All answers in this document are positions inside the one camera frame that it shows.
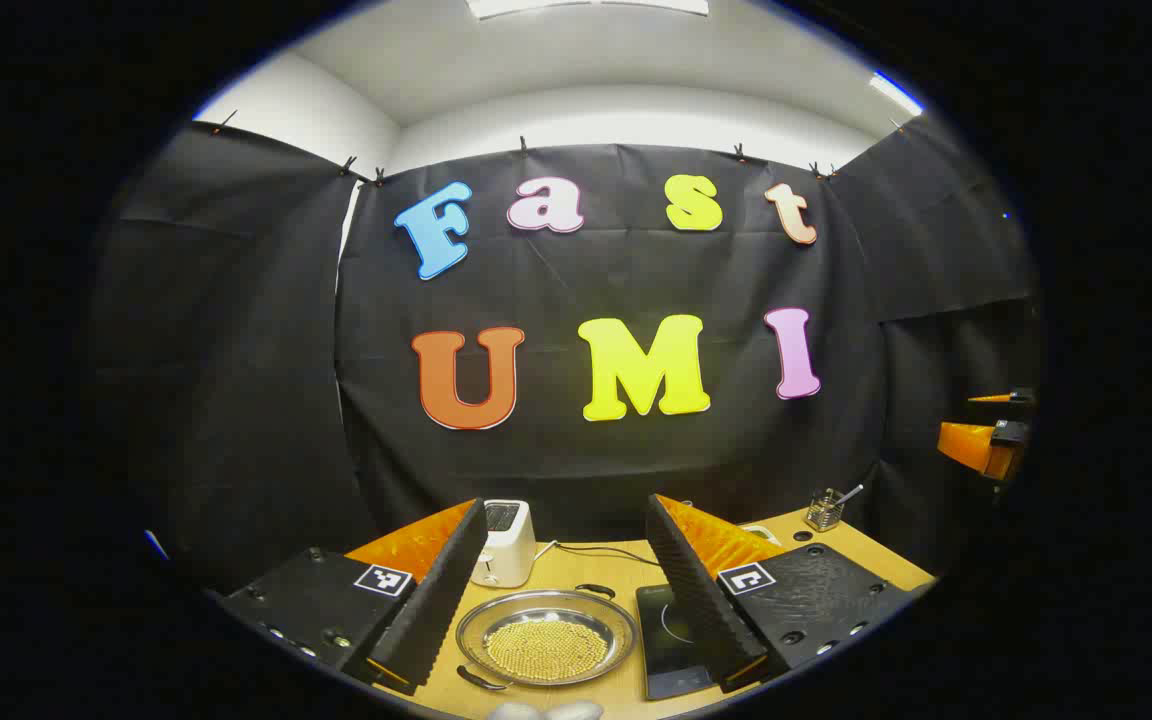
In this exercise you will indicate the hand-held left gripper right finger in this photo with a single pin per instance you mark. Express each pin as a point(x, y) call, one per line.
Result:
point(696, 590)

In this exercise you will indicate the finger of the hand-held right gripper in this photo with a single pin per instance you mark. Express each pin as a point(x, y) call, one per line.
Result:
point(971, 442)
point(1011, 398)

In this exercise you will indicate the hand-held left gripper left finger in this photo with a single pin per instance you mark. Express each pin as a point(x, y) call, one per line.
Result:
point(436, 600)

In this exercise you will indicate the black induction cooktop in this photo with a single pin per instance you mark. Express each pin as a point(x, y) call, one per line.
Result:
point(666, 650)

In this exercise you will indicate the stainless steel pot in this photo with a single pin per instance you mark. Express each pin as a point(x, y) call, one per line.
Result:
point(521, 605)

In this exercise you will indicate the pile of soybeans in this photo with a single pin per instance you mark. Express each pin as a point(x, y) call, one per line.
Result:
point(546, 648)

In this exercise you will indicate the white toaster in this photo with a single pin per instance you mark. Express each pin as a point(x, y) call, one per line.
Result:
point(511, 550)

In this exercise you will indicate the white divided spice dish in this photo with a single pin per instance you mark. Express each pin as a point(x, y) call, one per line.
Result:
point(766, 533)

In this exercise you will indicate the metal spoon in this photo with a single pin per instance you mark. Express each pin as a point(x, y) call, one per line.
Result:
point(848, 494)

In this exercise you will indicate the row of black cloth clips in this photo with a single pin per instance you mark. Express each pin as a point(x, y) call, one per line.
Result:
point(523, 145)

